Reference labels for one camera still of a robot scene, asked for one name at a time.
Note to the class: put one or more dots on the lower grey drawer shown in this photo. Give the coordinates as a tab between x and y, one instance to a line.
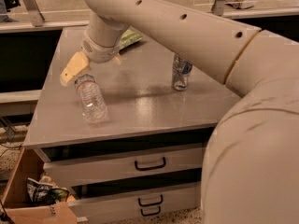
144	196

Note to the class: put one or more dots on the clear plastic water bottle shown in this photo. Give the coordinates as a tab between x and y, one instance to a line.
94	108

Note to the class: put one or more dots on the grey drawer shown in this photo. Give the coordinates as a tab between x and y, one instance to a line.
144	196
117	159

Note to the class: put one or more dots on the cardboard box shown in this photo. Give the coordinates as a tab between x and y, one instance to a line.
16	199

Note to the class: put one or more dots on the grey drawer cabinet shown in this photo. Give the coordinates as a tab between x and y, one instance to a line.
138	94

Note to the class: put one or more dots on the silver blue drink can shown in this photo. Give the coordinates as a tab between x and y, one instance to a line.
180	73

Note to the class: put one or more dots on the metal railing with glass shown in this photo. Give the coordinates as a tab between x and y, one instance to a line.
54	14

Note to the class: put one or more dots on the upper grey drawer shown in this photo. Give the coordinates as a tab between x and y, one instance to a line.
117	159

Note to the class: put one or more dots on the crumpled bags in box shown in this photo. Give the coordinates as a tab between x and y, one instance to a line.
42	193

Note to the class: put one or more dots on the green chip bag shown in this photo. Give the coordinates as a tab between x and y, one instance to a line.
129	38

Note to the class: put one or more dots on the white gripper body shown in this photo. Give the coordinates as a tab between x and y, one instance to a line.
99	52

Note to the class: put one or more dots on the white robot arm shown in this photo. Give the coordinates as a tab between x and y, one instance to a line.
251	164

